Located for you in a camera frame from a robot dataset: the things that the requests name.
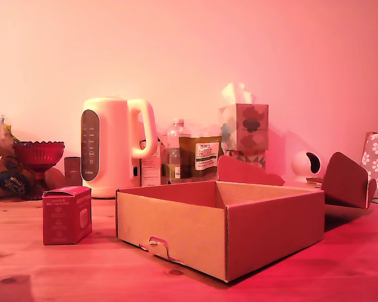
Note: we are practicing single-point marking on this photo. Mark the red coffee filter carton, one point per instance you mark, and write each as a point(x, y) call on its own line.
point(63, 217)

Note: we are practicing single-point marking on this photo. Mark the white printed carton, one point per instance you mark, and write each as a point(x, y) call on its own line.
point(151, 170)

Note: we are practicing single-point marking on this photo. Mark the triangle patterned box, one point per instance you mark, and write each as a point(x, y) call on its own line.
point(252, 158)

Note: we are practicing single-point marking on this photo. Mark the patterned tissue box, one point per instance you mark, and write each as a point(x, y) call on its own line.
point(252, 126)

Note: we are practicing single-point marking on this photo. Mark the open cardboard box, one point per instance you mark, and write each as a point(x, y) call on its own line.
point(176, 220)

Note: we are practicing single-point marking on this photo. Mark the small dark box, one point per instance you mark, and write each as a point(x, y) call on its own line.
point(72, 171)

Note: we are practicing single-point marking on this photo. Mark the green labelled pouch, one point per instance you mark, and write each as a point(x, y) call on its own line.
point(201, 157)

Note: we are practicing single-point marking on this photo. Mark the clear plastic bottle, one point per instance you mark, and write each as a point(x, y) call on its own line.
point(173, 138)

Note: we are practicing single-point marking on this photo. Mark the white tissue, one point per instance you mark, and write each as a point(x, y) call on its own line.
point(236, 92)

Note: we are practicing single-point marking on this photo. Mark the white electric kettle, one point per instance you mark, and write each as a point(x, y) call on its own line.
point(113, 141)

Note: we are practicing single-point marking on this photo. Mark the red glass footed bowl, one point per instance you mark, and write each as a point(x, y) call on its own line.
point(37, 155)

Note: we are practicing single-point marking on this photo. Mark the small white round camera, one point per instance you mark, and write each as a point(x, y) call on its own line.
point(299, 166)

